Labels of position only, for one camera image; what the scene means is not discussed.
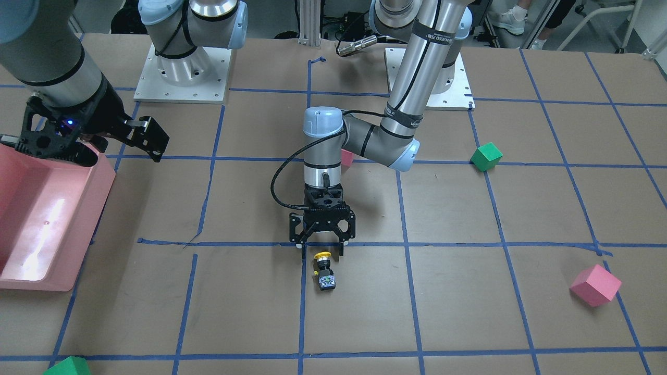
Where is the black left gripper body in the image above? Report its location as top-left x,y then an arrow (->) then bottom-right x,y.
290,183 -> 355,243

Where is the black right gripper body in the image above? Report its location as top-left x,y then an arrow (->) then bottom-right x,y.
15,83 -> 131,168

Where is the yellow push button switch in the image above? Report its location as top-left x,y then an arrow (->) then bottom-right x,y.
314,252 -> 337,291

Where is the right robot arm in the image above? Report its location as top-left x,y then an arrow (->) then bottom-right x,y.
2,1 -> 248,168

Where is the pink cube near centre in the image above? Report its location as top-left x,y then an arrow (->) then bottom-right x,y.
341,149 -> 355,168

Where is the pink plastic bin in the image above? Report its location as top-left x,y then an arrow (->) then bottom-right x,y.
1,146 -> 115,291

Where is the green cube near base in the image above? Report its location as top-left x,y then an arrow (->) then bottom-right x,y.
470,142 -> 503,172

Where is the green cube near bin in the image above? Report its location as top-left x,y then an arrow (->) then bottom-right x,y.
43,356 -> 92,375

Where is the pink cube far corner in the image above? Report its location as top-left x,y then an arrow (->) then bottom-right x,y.
570,264 -> 622,308

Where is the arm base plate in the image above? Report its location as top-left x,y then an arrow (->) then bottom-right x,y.
134,46 -> 233,104
385,48 -> 476,111

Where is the aluminium frame post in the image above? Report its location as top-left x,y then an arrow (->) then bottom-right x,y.
296,0 -> 322,49

